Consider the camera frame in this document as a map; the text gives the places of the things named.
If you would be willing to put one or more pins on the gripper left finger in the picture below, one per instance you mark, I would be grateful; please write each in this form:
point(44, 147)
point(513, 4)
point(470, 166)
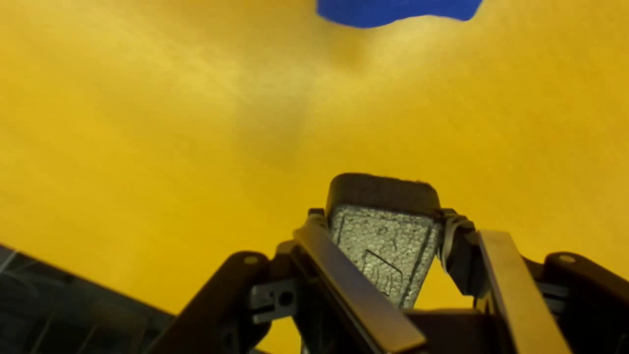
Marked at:
point(339, 287)

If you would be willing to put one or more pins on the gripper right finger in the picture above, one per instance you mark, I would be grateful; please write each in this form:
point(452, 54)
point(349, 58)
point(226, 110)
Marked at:
point(511, 295)

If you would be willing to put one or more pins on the grey foam block dark top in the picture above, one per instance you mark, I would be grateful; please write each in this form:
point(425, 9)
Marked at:
point(385, 236)

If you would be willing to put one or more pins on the yellow cloth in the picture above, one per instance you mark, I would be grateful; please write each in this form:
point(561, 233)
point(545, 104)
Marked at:
point(147, 123)

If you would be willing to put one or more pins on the black plastic panel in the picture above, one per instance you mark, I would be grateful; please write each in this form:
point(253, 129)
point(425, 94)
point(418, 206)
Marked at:
point(59, 305)

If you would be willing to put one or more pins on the blue cloth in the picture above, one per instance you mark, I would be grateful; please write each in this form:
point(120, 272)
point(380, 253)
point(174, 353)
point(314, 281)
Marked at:
point(393, 11)

